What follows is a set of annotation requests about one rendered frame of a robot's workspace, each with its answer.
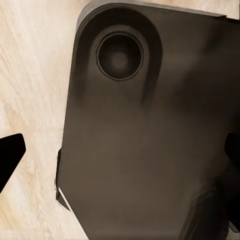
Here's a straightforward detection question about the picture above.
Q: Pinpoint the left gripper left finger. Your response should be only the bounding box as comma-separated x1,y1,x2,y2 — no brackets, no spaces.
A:
0,133,26,193

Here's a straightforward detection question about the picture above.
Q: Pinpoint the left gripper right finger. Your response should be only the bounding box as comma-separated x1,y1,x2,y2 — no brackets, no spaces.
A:
224,133,240,173

